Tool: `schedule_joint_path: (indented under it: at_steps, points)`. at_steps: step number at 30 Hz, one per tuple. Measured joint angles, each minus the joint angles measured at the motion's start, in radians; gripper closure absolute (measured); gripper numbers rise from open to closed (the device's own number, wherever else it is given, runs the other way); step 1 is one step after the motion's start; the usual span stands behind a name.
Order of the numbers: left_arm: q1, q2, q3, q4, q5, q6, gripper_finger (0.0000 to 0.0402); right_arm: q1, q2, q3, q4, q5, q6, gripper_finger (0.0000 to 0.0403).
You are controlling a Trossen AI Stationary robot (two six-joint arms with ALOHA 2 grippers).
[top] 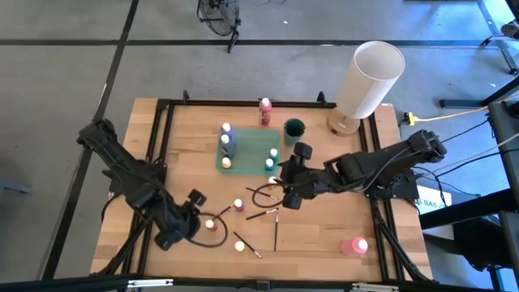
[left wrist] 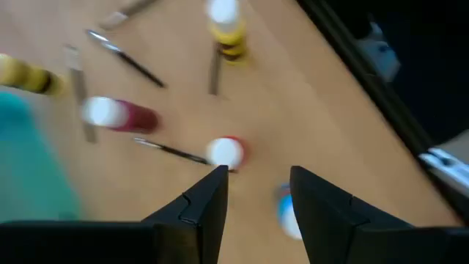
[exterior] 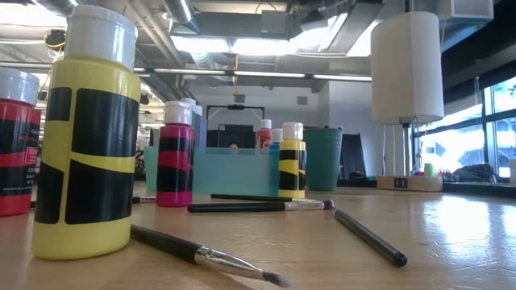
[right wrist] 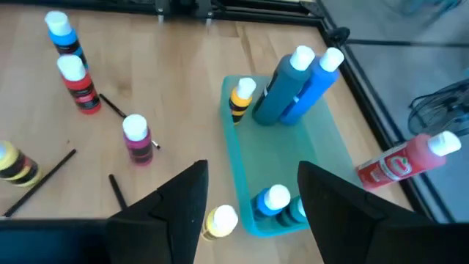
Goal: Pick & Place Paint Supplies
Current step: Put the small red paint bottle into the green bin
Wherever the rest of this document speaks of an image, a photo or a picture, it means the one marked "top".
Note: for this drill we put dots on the small green paint bottle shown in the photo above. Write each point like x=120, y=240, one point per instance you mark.
x=273, y=154

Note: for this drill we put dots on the small golden yellow paint bottle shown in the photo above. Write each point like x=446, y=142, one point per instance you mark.
x=271, y=179

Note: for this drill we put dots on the black metal beam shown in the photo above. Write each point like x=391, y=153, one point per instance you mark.
x=466, y=209

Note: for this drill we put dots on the black box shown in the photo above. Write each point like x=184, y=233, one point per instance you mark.
x=482, y=243

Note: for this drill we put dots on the grey metal piece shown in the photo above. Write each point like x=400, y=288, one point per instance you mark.
x=16, y=189

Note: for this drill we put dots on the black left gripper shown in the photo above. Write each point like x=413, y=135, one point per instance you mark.
x=178, y=225

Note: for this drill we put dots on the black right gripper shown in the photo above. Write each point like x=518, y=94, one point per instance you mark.
x=302, y=178

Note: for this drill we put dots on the white shade wooden lamp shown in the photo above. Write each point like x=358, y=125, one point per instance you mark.
x=377, y=81

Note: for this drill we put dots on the small magenta paint bottle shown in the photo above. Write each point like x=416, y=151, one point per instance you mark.
x=238, y=204

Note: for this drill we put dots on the large purple paint bottle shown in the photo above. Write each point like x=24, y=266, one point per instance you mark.
x=228, y=130

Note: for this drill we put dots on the dark green cup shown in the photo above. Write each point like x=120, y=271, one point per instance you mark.
x=292, y=136

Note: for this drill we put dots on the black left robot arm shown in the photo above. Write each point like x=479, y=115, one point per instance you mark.
x=129, y=174

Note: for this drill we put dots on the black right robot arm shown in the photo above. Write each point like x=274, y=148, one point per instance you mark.
x=389, y=162

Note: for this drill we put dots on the white label sheet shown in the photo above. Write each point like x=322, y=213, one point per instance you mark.
x=430, y=201

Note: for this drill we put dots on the black metal stand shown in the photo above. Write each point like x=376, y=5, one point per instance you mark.
x=503, y=48

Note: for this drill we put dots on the small red paint bottle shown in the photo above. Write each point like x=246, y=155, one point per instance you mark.
x=210, y=225

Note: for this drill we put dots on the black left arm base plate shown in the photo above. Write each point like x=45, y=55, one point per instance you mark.
x=117, y=188

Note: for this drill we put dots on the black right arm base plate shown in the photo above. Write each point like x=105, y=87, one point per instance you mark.
x=407, y=190

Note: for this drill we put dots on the black crossbar silver brackets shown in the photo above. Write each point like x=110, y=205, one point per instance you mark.
x=81, y=284

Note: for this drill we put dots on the black floor fan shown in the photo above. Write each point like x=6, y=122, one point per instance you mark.
x=219, y=16

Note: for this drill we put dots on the small lemon yellow paint bottle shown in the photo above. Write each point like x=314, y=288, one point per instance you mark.
x=239, y=246

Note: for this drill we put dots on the teal translucent plastic tray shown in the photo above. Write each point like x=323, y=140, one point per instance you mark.
x=251, y=150

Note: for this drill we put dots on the black aluminium table frame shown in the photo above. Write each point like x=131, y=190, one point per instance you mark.
x=243, y=103

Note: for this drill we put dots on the large pink paint bottle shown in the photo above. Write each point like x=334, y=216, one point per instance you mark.
x=354, y=246

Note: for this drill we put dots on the large dark blue paint bottle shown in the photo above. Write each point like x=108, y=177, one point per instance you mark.
x=227, y=148

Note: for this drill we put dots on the person's foot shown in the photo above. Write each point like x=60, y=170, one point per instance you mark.
x=510, y=29

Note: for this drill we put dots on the large red paint bottle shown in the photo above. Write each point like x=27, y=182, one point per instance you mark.
x=265, y=111

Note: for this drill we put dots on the small orange paint bottle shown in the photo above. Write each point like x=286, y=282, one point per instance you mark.
x=226, y=163

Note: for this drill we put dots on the small blue paint bottle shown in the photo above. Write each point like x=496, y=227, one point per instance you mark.
x=269, y=164

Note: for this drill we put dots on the black metal stand leg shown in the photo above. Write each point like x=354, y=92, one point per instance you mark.
x=466, y=102

